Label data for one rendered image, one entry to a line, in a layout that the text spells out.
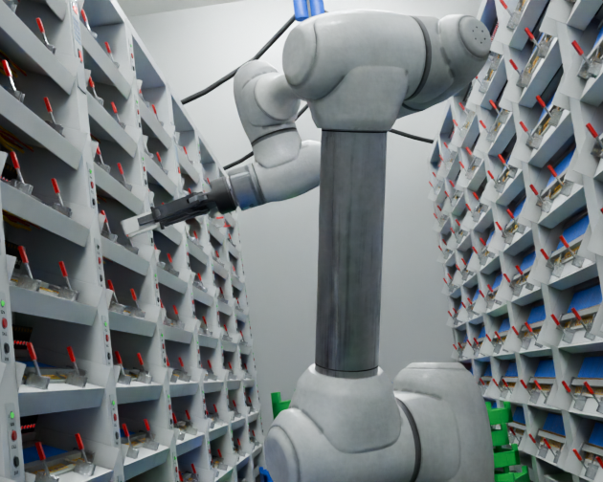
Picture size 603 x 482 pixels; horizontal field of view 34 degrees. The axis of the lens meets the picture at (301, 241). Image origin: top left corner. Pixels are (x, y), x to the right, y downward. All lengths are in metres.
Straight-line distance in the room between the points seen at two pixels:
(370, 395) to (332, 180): 0.33
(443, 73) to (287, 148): 0.56
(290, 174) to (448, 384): 0.59
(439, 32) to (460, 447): 0.66
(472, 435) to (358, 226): 0.41
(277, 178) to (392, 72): 0.59
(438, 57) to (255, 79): 0.60
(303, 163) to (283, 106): 0.12
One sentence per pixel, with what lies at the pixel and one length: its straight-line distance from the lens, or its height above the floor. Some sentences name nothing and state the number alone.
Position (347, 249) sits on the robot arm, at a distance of 1.47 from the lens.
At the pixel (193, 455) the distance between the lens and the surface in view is 3.75.
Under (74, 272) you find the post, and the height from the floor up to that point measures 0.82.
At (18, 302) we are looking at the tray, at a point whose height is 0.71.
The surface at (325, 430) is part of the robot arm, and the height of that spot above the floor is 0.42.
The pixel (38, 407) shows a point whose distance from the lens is 1.92.
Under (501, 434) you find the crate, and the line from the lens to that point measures 3.90.
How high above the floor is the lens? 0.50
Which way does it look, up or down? 8 degrees up
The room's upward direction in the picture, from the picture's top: 7 degrees counter-clockwise
